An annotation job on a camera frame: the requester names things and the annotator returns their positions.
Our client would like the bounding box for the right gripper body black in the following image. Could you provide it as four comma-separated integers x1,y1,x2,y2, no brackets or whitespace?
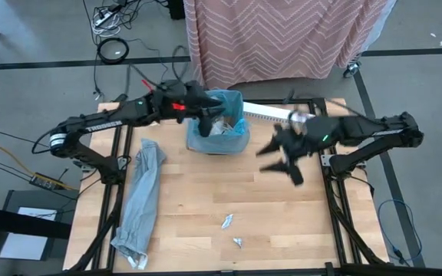
278,118,324,160

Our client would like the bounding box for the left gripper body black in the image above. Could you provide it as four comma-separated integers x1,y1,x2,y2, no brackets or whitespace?
155,79,206,122

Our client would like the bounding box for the blue plastic trash bag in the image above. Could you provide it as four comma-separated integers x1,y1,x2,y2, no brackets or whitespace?
186,89,251,156

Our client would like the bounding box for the grey plastic trash bag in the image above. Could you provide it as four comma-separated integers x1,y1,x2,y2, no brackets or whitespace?
110,138,167,271

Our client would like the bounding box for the black floor box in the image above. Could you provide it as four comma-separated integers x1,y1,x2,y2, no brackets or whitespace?
167,0,186,21

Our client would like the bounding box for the pink chevron cloth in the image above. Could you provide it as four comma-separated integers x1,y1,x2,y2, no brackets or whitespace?
183,0,398,91

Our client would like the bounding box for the white power strip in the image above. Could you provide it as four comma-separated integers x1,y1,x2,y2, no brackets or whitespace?
94,11,114,26

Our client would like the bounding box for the black power box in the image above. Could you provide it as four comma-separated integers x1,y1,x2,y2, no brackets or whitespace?
28,172,60,191

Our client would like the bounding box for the grey stand base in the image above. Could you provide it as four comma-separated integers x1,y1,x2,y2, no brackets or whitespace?
0,189,80,276

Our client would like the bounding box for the black metal bar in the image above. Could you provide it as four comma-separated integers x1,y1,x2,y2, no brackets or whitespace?
0,204,72,242

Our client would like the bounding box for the white paper sheet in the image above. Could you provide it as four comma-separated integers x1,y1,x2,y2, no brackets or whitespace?
0,206,58,261

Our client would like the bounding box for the white slotted cable duct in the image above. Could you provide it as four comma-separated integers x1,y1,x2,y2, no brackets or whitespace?
242,101,317,126

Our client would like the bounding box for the black aluminium frame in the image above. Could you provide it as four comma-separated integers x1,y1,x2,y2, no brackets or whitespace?
65,97,393,276

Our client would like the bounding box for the black cable coil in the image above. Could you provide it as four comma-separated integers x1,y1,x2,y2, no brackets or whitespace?
97,37,130,65

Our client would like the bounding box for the blue cable loop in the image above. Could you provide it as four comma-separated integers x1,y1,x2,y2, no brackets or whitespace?
377,198,424,265

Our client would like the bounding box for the yellow cable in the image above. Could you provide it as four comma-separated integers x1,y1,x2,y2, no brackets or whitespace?
0,140,80,191

